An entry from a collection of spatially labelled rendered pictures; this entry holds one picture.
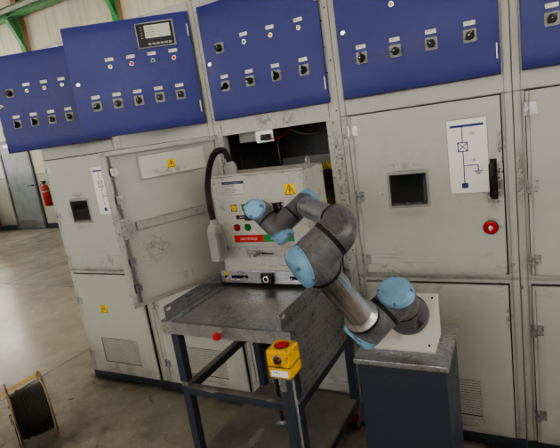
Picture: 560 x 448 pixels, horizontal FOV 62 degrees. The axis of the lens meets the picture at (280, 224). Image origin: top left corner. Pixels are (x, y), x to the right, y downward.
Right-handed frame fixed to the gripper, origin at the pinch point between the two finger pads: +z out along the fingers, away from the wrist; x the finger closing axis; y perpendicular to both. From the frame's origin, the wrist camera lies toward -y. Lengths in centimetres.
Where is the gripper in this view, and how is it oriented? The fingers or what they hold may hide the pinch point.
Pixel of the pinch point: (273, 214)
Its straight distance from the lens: 198.9
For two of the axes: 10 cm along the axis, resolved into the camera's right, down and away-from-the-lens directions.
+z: 2.4, 0.4, 9.7
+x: -1.0, -9.9, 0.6
